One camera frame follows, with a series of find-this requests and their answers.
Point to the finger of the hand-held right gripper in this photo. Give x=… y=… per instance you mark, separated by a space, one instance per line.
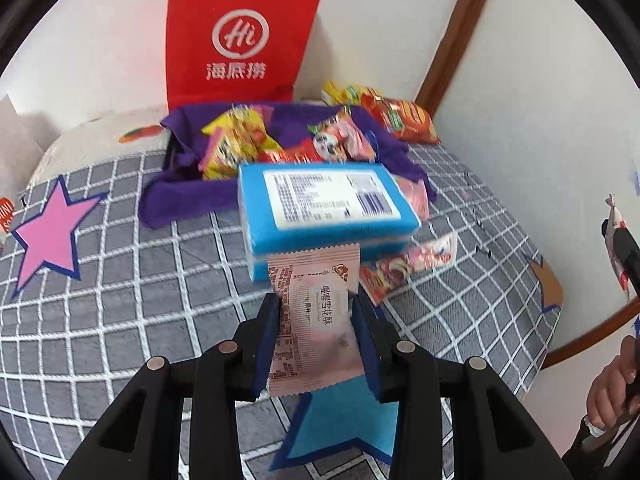
x=628 y=255

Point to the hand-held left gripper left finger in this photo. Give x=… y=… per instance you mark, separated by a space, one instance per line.
x=262 y=355

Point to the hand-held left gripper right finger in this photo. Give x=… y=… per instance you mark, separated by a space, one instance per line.
x=367 y=355

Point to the pale pink snack packet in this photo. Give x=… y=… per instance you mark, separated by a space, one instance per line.
x=315 y=320

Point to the purple felt cloth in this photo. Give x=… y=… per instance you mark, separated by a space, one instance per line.
x=170 y=200

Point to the person's right hand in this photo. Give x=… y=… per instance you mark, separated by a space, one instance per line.
x=607 y=390

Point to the blue paper star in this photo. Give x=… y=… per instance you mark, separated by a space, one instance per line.
x=340 y=425

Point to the brown cardboard star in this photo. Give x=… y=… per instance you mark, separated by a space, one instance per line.
x=550 y=285

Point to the brown wooden baseboard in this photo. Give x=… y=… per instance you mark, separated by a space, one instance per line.
x=590 y=332

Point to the blue box with white label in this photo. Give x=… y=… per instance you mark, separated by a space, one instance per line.
x=260 y=230

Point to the grey checkered bedsheet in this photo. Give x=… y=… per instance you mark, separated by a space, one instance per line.
x=150 y=285

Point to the pink snack packet panda print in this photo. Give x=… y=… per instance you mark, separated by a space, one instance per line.
x=340 y=135

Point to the orange snack bag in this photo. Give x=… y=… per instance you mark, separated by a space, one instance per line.
x=407 y=120

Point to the pink paper star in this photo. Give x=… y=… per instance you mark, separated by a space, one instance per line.
x=50 y=235

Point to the yellow snack bag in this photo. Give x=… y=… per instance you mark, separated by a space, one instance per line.
x=342 y=94

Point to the white quilt with fruit print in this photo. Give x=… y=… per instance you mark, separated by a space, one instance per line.
x=90 y=135

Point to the brown wooden door frame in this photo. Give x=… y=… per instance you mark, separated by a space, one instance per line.
x=455 y=35

